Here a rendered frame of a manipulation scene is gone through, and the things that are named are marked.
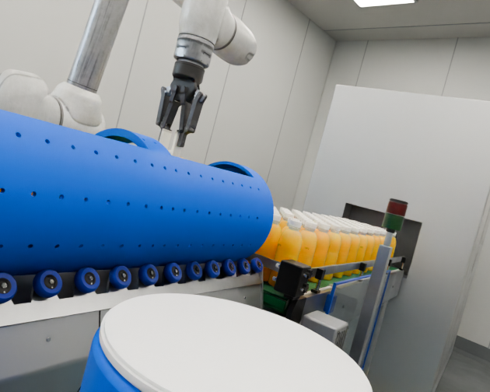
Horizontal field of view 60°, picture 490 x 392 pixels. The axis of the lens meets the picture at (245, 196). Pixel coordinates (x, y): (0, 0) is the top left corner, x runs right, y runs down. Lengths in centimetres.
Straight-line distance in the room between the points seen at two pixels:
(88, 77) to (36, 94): 20
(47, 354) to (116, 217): 23
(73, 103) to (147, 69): 278
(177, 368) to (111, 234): 40
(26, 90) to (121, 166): 72
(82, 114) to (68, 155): 85
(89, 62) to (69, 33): 238
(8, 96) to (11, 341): 84
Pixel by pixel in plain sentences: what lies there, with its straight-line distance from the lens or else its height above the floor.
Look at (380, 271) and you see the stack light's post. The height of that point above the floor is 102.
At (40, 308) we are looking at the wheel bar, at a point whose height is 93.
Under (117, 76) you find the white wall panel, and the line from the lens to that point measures 409.
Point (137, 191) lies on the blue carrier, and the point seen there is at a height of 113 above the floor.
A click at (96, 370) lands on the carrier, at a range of 41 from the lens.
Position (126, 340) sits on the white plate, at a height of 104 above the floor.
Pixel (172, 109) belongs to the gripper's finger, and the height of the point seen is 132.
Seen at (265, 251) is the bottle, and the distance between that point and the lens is 134.
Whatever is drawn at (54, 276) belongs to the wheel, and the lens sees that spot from 75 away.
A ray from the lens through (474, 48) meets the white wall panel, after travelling 571.
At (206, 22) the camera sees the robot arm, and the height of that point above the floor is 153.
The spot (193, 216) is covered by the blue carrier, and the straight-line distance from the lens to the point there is 88.
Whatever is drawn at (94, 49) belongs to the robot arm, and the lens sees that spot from 154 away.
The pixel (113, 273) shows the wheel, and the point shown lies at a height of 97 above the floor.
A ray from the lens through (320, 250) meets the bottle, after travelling 155.
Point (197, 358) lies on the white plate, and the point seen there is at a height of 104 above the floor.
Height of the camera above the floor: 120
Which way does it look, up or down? 2 degrees down
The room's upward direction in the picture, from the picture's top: 15 degrees clockwise
